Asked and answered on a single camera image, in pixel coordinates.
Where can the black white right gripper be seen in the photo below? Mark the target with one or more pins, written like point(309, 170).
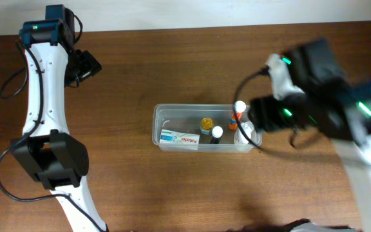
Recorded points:
point(261, 113)

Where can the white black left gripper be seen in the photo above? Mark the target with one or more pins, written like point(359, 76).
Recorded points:
point(87, 66)

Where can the white spray bottle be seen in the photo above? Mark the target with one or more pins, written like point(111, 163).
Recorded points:
point(247, 129)

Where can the orange tube white cap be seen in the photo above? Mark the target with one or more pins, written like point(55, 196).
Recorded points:
point(238, 110)

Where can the dark brown syrup bottle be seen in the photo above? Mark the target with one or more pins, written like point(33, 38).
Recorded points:
point(216, 135)

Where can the gold lid balm jar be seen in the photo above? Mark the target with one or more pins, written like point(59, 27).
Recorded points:
point(206, 125)

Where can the white Panadol medicine box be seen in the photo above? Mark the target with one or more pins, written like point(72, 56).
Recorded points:
point(187, 141)

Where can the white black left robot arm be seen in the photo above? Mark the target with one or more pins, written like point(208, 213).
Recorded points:
point(46, 150)

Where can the clear plastic container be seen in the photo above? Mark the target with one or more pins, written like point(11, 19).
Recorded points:
point(186, 118)

